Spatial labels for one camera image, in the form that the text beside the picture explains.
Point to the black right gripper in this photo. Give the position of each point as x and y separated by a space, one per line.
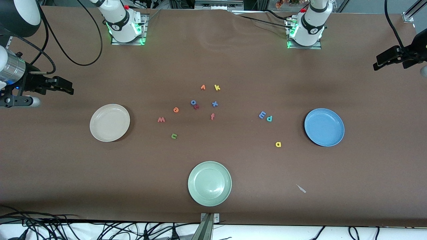
32 81

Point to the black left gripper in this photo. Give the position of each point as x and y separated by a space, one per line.
411 53

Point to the pink foam letter w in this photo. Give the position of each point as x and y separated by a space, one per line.
161 120

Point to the blue foam letter E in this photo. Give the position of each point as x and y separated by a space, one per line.
262 115

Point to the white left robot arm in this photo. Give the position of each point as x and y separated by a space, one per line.
310 26

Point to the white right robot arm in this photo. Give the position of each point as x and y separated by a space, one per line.
121 23

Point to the beige round plate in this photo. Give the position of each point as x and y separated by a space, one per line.
110 122

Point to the brown paper table cover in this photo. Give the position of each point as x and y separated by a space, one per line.
66 183

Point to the blue round plate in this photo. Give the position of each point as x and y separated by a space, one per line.
324 127

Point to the orange dried flowers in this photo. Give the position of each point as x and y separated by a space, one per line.
280 3

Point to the small white paper scrap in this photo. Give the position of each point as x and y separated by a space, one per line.
301 189

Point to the pale green round plate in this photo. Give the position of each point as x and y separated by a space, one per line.
209 183

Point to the grey metal box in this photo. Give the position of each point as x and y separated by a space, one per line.
218 4

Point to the aluminium frame rail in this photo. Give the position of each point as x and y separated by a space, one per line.
408 16
10 41

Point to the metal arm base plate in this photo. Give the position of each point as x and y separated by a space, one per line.
144 30
300 47

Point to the grey metal camera post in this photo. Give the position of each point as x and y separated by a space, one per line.
207 226

